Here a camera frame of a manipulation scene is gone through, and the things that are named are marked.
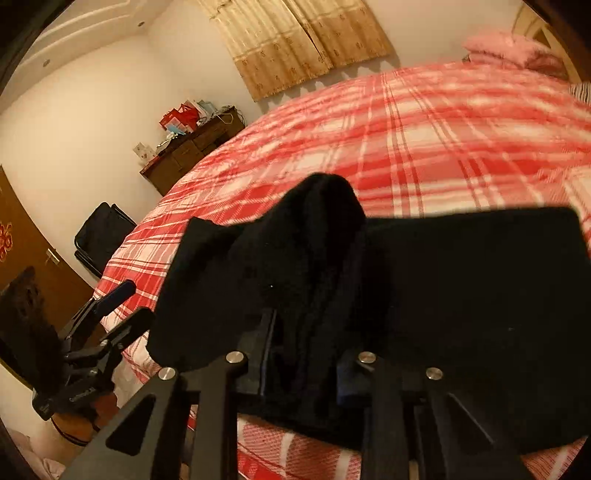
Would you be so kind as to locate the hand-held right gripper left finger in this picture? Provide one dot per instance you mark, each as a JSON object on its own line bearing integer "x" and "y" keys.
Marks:
{"x": 217, "y": 383}

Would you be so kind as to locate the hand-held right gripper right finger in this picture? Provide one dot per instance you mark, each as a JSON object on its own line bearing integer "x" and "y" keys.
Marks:
{"x": 383, "y": 392}

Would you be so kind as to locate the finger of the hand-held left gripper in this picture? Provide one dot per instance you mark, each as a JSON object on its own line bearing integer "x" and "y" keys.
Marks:
{"x": 129, "y": 327}
{"x": 115, "y": 295}

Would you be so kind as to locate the black pants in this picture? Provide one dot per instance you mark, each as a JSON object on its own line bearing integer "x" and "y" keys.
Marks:
{"x": 461, "y": 300}

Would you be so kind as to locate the black chair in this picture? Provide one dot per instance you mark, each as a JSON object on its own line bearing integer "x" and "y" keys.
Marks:
{"x": 99, "y": 230}

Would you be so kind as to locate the pink cloth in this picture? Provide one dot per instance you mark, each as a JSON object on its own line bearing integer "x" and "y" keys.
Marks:
{"x": 41, "y": 461}

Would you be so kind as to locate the brown wooden door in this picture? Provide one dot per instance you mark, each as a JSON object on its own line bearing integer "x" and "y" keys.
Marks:
{"x": 27, "y": 240}

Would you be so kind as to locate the red door ornament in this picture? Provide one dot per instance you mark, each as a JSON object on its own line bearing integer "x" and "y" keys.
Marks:
{"x": 4, "y": 242}

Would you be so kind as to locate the dark wooden cabinet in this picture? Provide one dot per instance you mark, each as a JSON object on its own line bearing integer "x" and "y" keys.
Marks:
{"x": 184, "y": 161}

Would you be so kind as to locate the red gift bag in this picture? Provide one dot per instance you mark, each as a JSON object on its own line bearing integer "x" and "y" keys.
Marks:
{"x": 178, "y": 117}

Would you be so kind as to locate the pale blue gift bag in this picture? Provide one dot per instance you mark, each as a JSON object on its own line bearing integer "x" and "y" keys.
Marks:
{"x": 204, "y": 109}

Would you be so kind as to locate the red plaid bed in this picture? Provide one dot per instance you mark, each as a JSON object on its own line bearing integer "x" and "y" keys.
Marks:
{"x": 415, "y": 138}

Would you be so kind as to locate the beige patterned window curtain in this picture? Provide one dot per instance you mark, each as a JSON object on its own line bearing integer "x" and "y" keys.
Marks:
{"x": 300, "y": 37}

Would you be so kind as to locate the striped pillow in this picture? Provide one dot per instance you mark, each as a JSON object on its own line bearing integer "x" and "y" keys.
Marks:
{"x": 584, "y": 92}

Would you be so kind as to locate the pink folded blanket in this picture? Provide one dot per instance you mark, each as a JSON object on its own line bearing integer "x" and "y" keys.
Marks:
{"x": 508, "y": 48}

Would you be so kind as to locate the cream round headboard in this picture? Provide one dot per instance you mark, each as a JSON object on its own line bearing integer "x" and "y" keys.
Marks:
{"x": 531, "y": 23}

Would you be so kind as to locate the white wall plate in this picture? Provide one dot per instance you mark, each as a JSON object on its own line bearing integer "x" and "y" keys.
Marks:
{"x": 143, "y": 151}

